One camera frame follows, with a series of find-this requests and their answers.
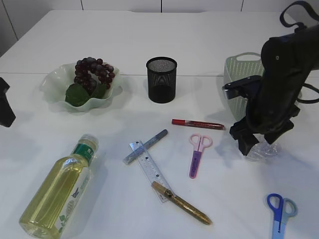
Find pink purple small scissors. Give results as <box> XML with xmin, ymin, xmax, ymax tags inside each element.
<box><xmin>189</xmin><ymin>133</ymin><xmax>213</xmax><ymax>179</ymax></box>

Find blue handled scissors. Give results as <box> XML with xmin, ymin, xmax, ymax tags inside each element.
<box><xmin>267</xmin><ymin>193</ymin><xmax>298</xmax><ymax>239</ymax></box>

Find purple grape bunch with leaf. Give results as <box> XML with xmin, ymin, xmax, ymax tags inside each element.
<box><xmin>65</xmin><ymin>57</ymin><xmax>116</xmax><ymax>107</ymax></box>

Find yellow tea plastic bottle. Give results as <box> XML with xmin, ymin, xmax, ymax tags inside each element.
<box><xmin>19</xmin><ymin>134</ymin><xmax>99</xmax><ymax>239</ymax></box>

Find green woven plastic basket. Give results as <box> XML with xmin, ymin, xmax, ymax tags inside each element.
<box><xmin>223</xmin><ymin>52</ymin><xmax>264</xmax><ymax>121</ymax></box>

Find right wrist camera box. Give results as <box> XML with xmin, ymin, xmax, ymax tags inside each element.
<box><xmin>222</xmin><ymin>75</ymin><xmax>262</xmax><ymax>100</ymax></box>

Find clear plastic ruler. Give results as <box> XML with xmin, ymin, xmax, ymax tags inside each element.
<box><xmin>129</xmin><ymin>140</ymin><xmax>172</xmax><ymax>191</ymax></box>

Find gold glitter pen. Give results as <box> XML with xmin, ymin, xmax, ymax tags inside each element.
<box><xmin>152</xmin><ymin>181</ymin><xmax>212</xmax><ymax>225</ymax></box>

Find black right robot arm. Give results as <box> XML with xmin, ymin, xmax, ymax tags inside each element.
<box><xmin>222</xmin><ymin>25</ymin><xmax>319</xmax><ymax>155</ymax></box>

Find red marker pen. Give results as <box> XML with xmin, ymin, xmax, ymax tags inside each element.
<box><xmin>171</xmin><ymin>119</ymin><xmax>225</xmax><ymax>130</ymax></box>

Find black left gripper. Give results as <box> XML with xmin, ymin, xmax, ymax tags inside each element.
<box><xmin>0</xmin><ymin>77</ymin><xmax>15</xmax><ymax>127</ymax></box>

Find clear plastic sheet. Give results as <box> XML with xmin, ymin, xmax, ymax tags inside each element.
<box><xmin>245</xmin><ymin>141</ymin><xmax>282</xmax><ymax>161</ymax></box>

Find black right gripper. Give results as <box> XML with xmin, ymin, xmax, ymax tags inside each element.
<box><xmin>229</xmin><ymin>97</ymin><xmax>300</xmax><ymax>156</ymax></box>

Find black mesh pen holder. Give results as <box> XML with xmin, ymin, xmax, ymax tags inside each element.
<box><xmin>146</xmin><ymin>56</ymin><xmax>177</xmax><ymax>104</ymax></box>

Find silver grey marker pen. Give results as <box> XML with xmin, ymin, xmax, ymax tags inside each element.
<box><xmin>123</xmin><ymin>129</ymin><xmax>168</xmax><ymax>165</ymax></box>

